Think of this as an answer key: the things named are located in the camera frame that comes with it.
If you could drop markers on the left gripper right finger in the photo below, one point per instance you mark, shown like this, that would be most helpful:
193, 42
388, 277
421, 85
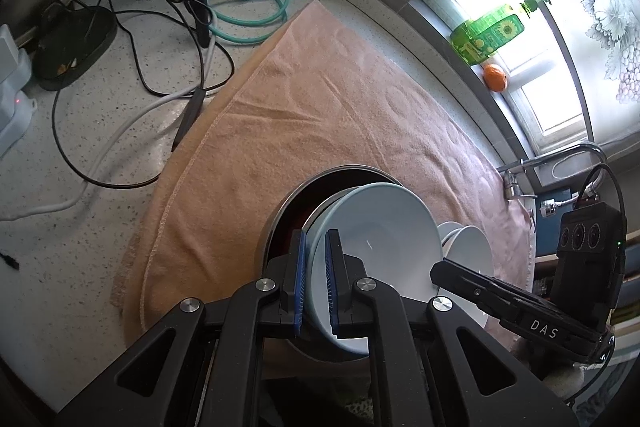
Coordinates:
431, 364

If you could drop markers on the chrome kitchen faucet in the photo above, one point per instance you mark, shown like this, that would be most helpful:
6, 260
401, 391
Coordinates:
548, 207

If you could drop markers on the peach towel mat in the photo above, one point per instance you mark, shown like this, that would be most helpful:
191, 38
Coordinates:
314, 96

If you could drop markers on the white power adapter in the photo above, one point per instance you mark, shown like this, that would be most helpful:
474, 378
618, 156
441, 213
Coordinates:
16, 106

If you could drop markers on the plain white plate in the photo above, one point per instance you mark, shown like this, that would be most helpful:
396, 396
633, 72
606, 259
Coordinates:
468, 246

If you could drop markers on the light blue ceramic bowl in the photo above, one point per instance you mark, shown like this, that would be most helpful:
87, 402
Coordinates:
391, 231

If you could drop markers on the green dish soap bottle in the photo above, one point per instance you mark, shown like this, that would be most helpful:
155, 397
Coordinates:
476, 40

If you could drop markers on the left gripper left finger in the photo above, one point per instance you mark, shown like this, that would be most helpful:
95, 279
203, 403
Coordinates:
200, 365

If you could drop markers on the orange tangerine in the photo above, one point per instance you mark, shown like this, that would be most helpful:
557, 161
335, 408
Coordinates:
495, 78

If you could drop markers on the large stainless steel bowl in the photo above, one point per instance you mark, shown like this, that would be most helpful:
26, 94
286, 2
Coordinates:
300, 210

